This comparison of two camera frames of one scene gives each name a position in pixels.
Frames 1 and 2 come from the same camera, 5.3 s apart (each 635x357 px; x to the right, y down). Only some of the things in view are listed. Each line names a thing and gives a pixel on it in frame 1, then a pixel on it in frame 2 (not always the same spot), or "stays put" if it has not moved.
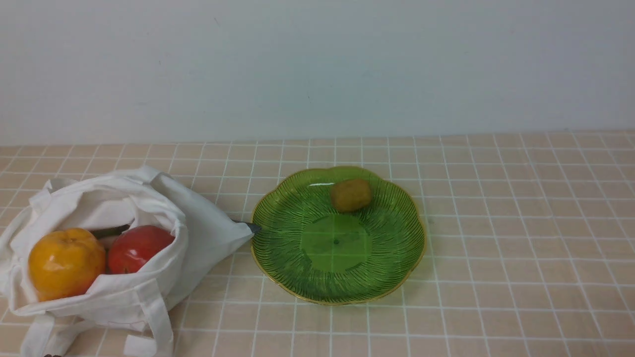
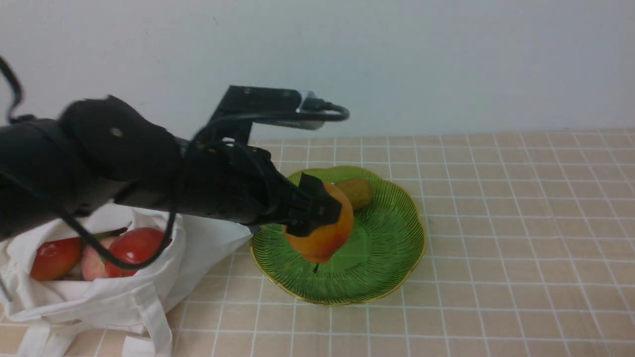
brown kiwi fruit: (351, 195) stays put
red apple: (132, 249) stays put
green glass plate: (341, 236) stays put
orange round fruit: (65, 263) → (323, 244)
